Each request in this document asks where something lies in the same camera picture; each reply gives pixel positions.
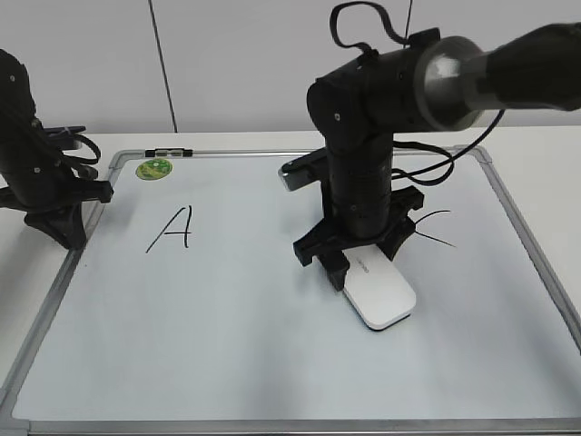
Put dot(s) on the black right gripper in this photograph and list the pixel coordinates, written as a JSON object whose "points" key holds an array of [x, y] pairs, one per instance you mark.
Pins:
{"points": [[329, 237]]}

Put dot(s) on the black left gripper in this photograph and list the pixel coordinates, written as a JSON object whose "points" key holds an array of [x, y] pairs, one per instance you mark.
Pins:
{"points": [[54, 207]]}

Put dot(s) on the white board eraser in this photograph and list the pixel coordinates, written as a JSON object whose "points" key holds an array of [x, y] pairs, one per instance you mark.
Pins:
{"points": [[376, 289]]}

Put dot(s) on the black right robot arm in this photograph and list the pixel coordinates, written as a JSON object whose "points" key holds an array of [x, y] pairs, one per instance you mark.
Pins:
{"points": [[432, 84]]}

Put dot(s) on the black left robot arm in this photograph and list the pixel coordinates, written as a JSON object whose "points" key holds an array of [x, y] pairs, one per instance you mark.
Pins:
{"points": [[49, 172]]}

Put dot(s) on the green round magnet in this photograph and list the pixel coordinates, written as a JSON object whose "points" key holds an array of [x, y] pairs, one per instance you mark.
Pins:
{"points": [[153, 169]]}

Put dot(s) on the black marker clip holder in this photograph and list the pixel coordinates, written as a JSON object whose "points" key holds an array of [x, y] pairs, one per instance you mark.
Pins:
{"points": [[168, 153]]}

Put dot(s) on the grey framed whiteboard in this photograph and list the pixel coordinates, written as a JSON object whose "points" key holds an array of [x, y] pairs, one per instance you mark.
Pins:
{"points": [[188, 313]]}

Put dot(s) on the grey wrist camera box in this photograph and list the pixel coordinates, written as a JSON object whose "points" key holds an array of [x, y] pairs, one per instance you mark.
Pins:
{"points": [[302, 171]]}

